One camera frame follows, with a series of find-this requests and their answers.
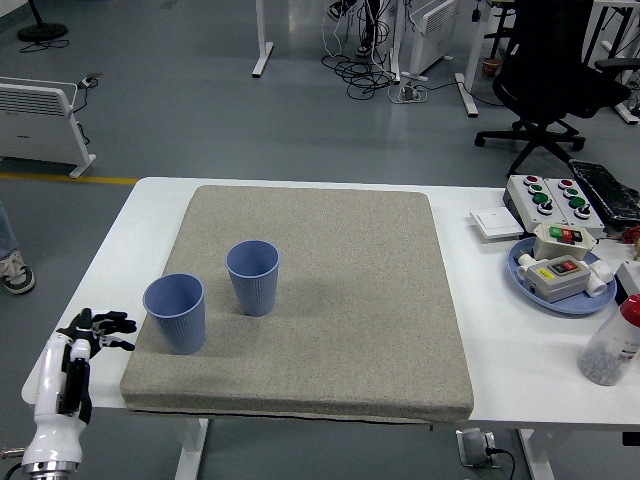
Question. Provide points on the grey power box under table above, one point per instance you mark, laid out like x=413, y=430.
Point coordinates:
x=475, y=447

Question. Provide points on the person's leg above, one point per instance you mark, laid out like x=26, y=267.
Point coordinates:
x=6, y=230

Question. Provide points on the white table leg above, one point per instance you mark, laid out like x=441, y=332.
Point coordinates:
x=190, y=450
x=536, y=455

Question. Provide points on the black office chair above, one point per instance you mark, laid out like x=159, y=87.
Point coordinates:
x=550, y=60

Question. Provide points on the white wall switch plate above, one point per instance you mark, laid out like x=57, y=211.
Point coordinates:
x=495, y=224

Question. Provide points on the blue plate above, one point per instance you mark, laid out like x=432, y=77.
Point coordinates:
x=580, y=304

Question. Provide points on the blue ribbed cup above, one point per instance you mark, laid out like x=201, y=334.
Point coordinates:
x=180, y=325
x=255, y=295

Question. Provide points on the white green-red switch box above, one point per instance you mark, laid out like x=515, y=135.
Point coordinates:
x=560, y=245

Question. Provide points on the black wrapped keyboard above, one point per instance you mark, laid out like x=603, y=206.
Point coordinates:
x=607, y=192

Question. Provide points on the person's shoe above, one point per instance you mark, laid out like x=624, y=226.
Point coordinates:
x=17, y=275

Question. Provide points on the white panel heater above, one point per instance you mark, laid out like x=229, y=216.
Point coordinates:
x=35, y=125
x=435, y=30

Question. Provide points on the grey yellow-red switch box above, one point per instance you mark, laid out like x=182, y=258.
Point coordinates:
x=557, y=282

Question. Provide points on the red-capped plastic screw bottle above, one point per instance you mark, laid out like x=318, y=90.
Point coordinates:
x=610, y=350

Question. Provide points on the black fan base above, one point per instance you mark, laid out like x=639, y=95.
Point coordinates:
x=42, y=31

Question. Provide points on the grey-brown mat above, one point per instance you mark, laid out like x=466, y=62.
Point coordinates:
x=325, y=310

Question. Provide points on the brown floor cup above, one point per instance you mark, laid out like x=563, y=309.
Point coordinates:
x=491, y=66

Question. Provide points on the white push-button control box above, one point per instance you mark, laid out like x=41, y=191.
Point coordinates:
x=590, y=215
x=525, y=200

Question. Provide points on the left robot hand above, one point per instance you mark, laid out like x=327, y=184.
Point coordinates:
x=55, y=380

